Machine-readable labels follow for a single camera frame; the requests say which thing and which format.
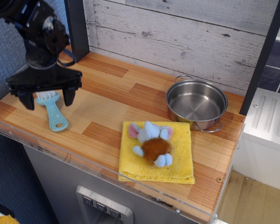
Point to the stainless steel pot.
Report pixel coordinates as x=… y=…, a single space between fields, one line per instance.
x=197 y=102

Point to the white ridged appliance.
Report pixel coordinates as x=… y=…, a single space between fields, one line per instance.
x=258 y=152

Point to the yellow cloth napkin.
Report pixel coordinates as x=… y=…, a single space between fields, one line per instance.
x=134 y=167

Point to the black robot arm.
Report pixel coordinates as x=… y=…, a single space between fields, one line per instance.
x=45 y=41

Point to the blue plush elephant toy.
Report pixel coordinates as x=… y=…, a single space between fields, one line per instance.
x=155 y=146

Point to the light blue dish brush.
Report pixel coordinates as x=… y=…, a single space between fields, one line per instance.
x=57 y=122

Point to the silver control panel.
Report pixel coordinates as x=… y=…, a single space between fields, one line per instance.
x=99 y=209

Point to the yellow object bottom corner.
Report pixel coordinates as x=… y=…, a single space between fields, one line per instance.
x=8 y=220

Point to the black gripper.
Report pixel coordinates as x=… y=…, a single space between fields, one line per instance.
x=30 y=80

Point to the dark vertical post right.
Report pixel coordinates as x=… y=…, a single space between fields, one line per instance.
x=263 y=57

